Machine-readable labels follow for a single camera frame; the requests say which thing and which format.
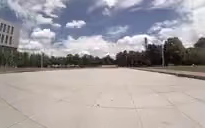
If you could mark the pale concrete slab plaza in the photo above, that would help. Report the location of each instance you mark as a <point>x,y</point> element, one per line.
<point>100,90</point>

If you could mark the thin grey pole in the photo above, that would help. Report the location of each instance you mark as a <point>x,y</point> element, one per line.
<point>41,60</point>

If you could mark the tall grey pole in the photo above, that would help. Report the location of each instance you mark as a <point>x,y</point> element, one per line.
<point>162,55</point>

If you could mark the long row of dark trees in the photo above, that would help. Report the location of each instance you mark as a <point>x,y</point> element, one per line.
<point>173,53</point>

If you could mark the row of small trees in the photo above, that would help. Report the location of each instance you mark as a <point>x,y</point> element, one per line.
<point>13,58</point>

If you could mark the dark planted ground strip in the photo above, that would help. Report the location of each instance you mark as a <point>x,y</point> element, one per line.
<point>10,70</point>

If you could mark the green grass strip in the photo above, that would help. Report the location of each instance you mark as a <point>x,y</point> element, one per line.
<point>196,68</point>

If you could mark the white multi-storey building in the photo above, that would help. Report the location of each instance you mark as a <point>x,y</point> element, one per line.
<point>1,33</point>

